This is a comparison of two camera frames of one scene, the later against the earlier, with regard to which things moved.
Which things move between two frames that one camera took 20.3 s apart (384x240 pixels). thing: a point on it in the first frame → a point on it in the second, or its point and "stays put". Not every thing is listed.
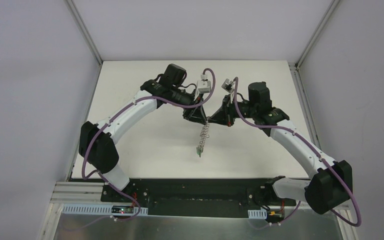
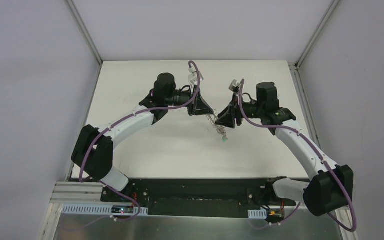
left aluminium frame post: (71, 6) stays put
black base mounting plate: (234, 197) stays put
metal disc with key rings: (204, 134) → (212, 119)
